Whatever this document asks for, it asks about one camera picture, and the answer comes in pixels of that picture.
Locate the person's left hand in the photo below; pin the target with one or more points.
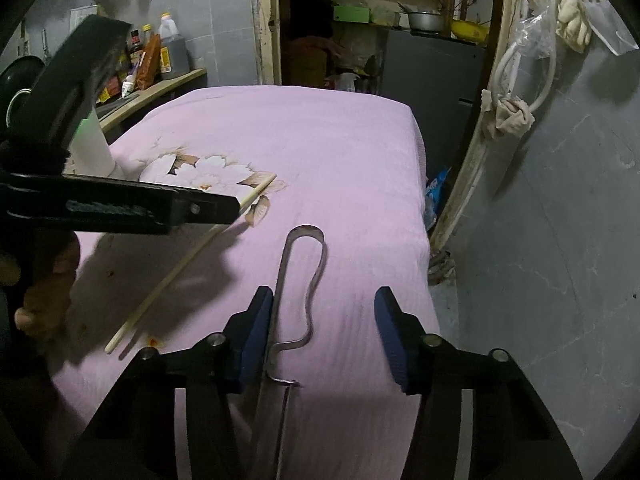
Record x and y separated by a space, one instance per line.
50 305

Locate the white plastic utensil container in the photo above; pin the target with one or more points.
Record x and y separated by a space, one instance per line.
95 155

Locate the yellow bowl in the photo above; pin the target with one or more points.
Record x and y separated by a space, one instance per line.
470 31

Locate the grey cabinet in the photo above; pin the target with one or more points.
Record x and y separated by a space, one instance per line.
430 100

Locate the rag tied on frame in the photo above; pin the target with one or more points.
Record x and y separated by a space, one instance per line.
510 115

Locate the large bottle with yellow cap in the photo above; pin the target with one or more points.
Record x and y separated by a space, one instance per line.
174 52

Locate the green box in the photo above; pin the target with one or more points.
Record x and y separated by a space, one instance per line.
351 14

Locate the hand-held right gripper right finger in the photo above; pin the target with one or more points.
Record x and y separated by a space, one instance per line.
395 340

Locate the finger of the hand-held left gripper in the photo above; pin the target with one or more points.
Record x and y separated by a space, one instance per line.
150 207

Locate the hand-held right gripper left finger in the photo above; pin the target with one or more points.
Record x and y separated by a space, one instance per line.
255 335

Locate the slim bottle with yellow cap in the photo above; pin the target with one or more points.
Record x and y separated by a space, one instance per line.
147 35

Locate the wooden door frame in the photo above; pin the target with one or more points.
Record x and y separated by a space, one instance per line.
500 25

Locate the orange snack packet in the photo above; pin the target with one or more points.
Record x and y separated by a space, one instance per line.
149 67

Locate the wooden counter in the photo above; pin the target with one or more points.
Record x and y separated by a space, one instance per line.
160 92

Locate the wooden chopstick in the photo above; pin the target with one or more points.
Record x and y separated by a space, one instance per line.
165 287

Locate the black pan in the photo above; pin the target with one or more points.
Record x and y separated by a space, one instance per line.
20 85

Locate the metal tongs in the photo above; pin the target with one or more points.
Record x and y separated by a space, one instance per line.
270 425

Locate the metal pot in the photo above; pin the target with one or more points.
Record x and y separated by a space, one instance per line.
426 22

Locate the pink floral cloth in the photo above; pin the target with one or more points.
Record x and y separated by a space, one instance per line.
325 160

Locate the dark sauce bottle red label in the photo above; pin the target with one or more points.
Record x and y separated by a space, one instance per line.
135 50

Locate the blue packet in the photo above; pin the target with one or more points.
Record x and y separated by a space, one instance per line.
437 195

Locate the clear plastic bag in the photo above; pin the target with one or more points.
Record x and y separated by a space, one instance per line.
612 27

